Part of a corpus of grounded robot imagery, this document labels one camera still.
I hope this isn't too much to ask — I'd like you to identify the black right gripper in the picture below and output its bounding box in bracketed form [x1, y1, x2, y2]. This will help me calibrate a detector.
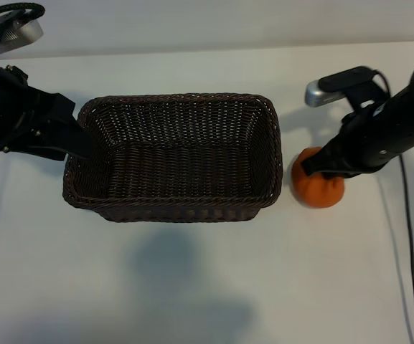
[301, 83, 414, 183]

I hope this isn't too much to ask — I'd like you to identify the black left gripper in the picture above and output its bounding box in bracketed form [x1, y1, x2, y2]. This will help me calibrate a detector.
[0, 63, 95, 163]

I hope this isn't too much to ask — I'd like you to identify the orange fruit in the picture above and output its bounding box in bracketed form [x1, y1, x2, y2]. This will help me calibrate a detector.
[291, 146, 346, 209]

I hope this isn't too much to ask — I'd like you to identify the dark brown woven basket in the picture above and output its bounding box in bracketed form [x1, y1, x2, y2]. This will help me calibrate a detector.
[62, 92, 283, 224]

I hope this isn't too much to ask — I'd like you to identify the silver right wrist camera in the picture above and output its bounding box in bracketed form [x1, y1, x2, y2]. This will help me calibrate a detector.
[304, 65, 387, 108]

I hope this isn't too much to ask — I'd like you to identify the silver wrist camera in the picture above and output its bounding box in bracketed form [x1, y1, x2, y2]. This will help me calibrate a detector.
[304, 65, 387, 108]
[0, 17, 46, 58]

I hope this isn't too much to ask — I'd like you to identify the short black camera cable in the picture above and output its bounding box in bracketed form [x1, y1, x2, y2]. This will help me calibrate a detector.
[370, 68, 395, 96]

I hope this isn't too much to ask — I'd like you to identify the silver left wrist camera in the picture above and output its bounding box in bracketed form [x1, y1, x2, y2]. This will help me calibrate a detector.
[0, 17, 46, 58]

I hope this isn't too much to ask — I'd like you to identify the long thin black cable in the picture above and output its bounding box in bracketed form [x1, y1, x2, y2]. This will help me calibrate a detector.
[397, 153, 414, 344]

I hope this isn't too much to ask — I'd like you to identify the braided black camera cable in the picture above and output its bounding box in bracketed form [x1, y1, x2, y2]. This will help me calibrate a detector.
[0, 2, 47, 29]

